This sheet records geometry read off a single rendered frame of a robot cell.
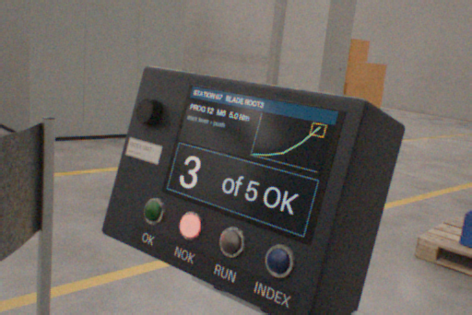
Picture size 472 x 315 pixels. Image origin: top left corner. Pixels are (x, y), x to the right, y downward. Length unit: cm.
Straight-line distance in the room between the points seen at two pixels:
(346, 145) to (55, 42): 569
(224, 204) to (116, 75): 594
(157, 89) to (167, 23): 618
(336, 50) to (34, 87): 356
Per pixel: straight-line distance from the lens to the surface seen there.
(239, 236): 44
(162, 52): 669
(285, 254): 42
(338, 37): 651
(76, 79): 615
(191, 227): 47
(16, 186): 178
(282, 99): 44
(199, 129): 48
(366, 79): 852
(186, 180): 49
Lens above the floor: 128
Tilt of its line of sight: 13 degrees down
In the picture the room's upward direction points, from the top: 6 degrees clockwise
